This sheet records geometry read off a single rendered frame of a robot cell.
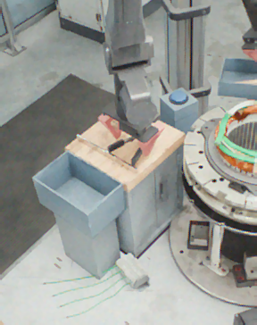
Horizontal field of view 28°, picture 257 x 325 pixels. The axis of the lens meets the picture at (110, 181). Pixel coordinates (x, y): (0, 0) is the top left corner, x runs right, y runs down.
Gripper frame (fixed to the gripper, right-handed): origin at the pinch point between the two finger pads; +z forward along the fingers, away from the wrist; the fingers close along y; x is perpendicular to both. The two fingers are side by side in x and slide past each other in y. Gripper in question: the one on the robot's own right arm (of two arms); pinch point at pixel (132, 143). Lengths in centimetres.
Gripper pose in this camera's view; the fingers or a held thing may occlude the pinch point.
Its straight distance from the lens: 112.1
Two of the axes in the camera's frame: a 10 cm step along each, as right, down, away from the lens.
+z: 0.7, 6.4, 7.6
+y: 7.5, 4.7, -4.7
